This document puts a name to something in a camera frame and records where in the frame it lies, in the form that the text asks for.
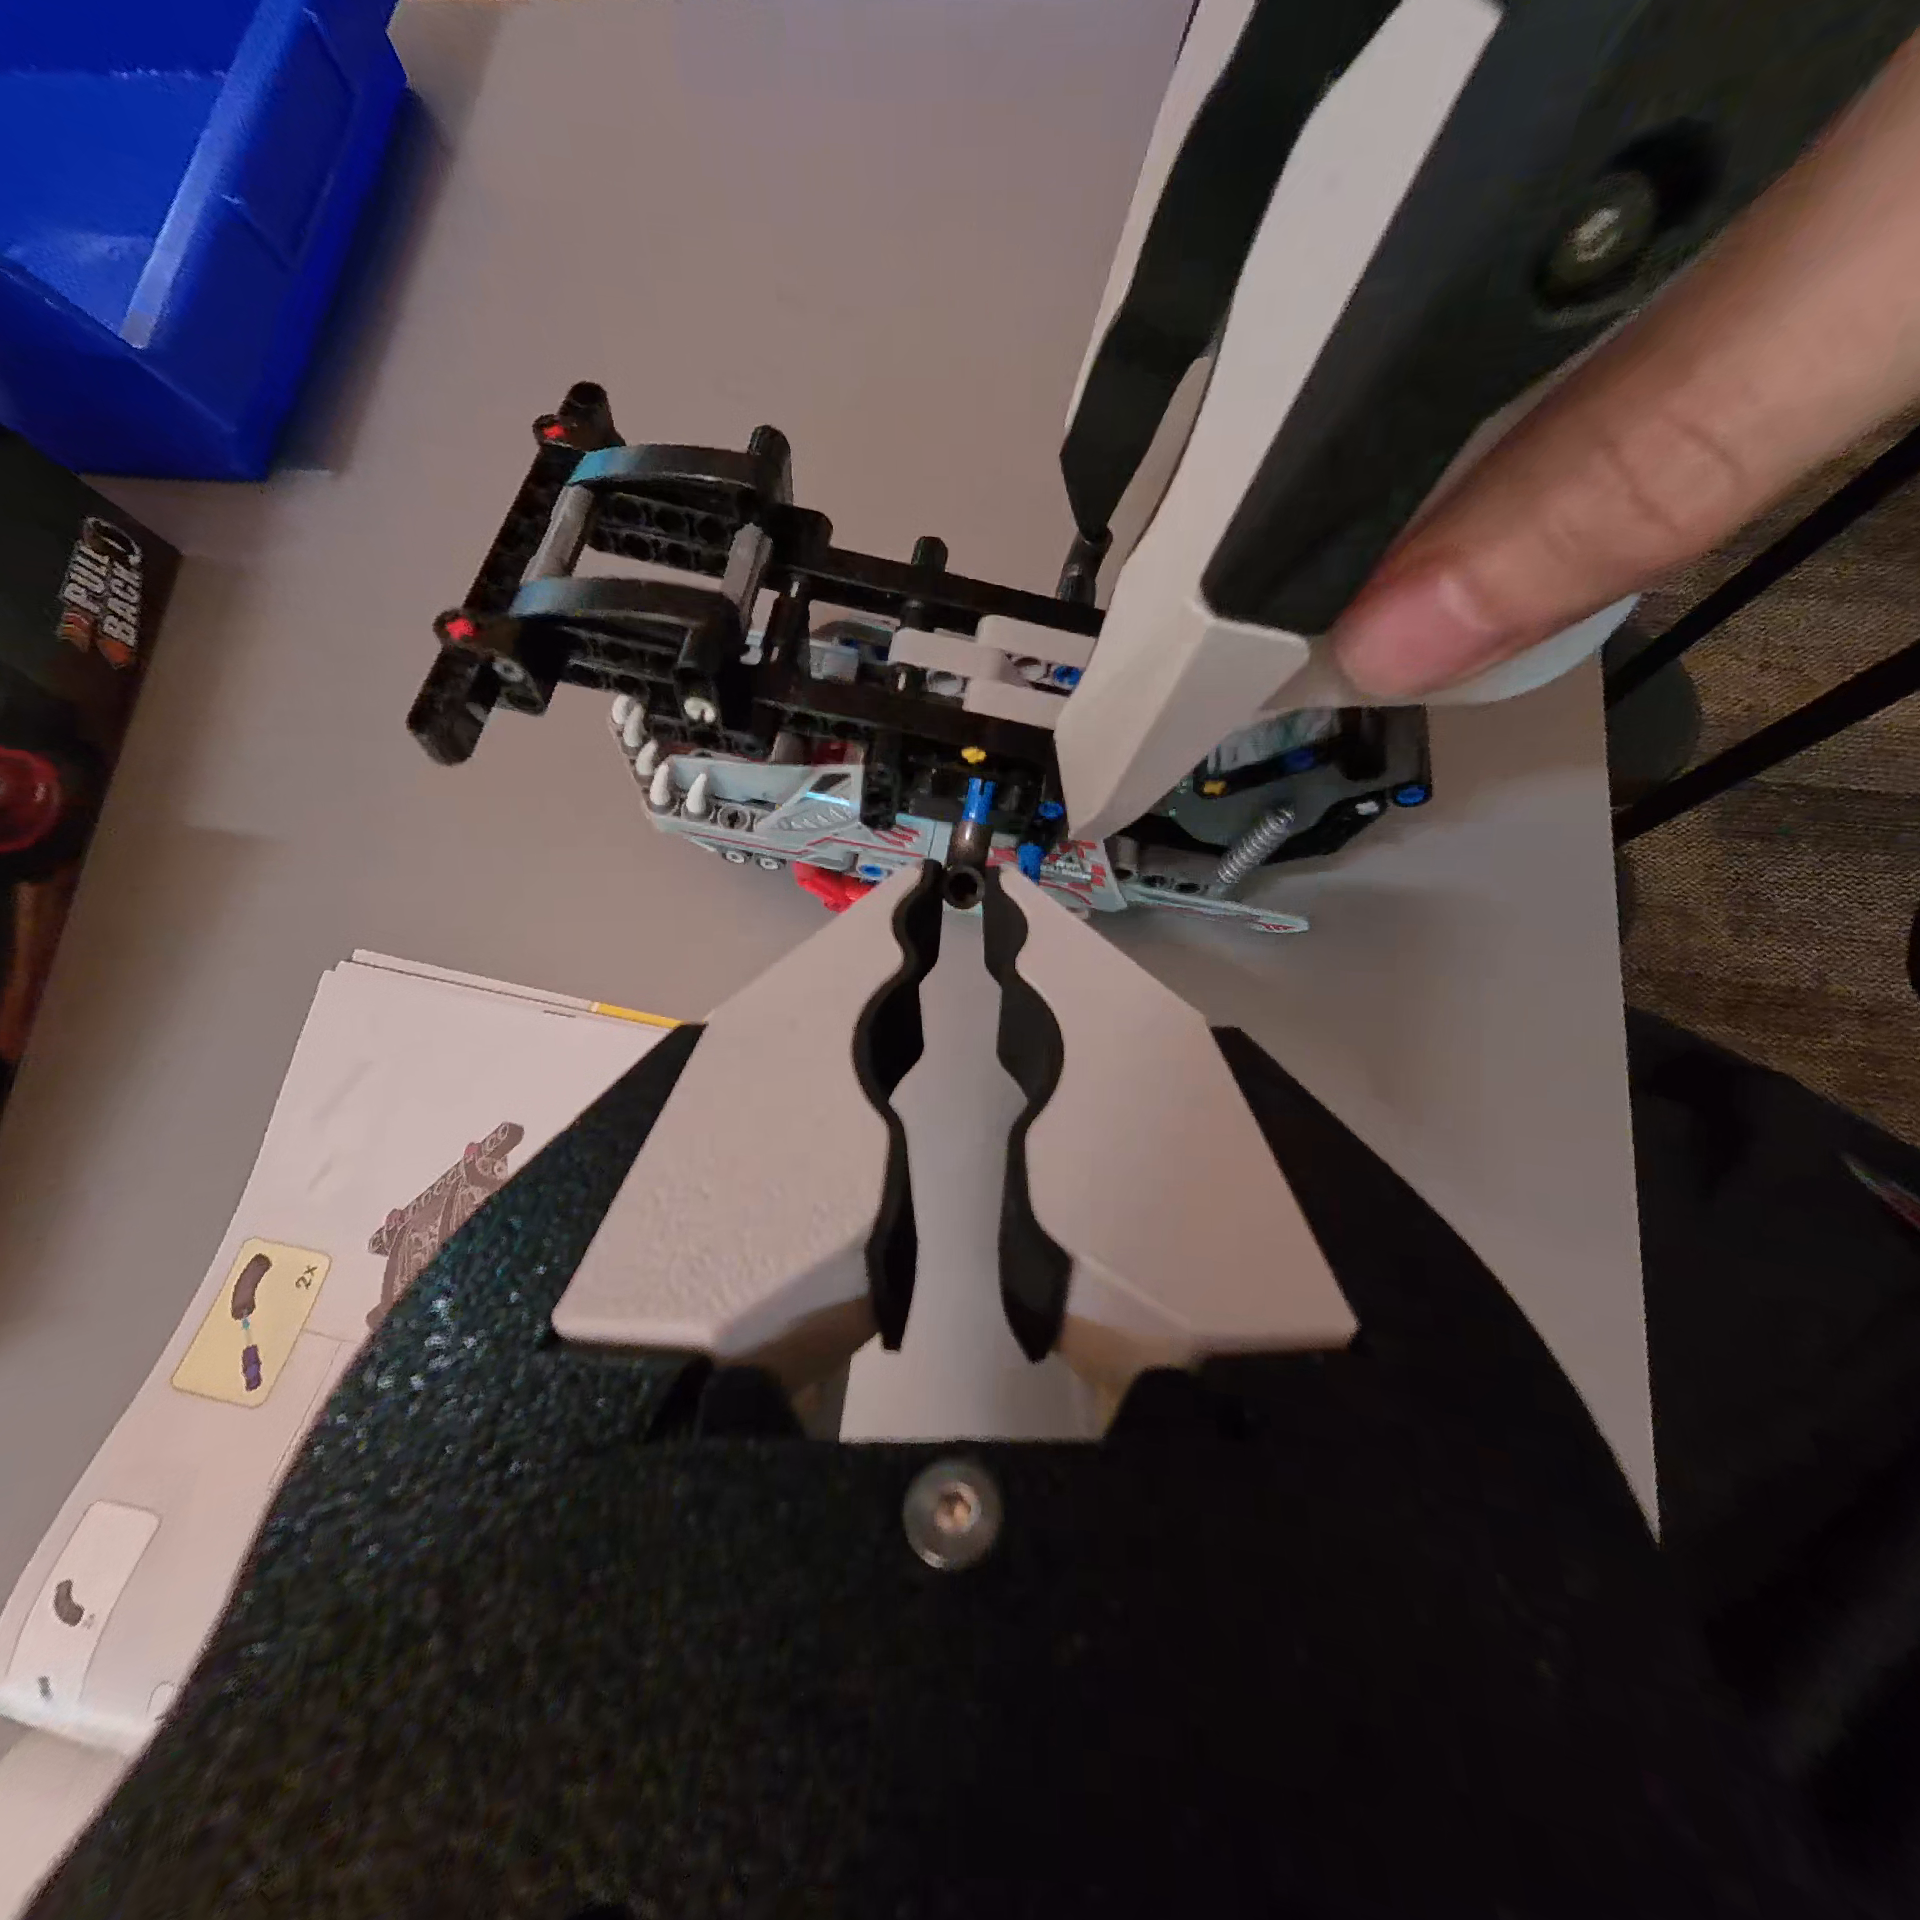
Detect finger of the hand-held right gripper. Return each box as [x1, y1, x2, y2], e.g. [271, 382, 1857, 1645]
[1056, 0, 1403, 541]
[1053, 0, 1504, 840]

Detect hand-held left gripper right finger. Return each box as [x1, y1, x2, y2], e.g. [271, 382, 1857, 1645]
[978, 870, 1361, 1422]

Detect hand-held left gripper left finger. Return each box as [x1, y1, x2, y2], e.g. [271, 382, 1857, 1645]
[551, 865, 944, 1422]

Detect black connector with blue pin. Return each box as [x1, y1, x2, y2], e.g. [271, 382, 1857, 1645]
[940, 775, 999, 913]

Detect building instruction booklet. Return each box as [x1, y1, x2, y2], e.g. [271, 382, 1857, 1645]
[0, 948, 707, 1759]

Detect brick-built toy vehicle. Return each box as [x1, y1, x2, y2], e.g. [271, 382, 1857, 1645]
[407, 382, 1434, 942]

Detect person's right hand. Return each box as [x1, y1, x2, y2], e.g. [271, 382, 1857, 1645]
[1332, 65, 1920, 705]

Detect black chair base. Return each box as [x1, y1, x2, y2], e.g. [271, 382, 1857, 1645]
[1603, 433, 1920, 845]

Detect person's dark pants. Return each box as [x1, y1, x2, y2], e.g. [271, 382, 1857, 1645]
[1623, 1006, 1920, 1920]

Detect dark printed toy box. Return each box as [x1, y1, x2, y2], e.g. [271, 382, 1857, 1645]
[0, 426, 185, 1114]

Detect blue plastic bin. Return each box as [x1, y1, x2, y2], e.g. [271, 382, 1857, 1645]
[0, 0, 415, 484]

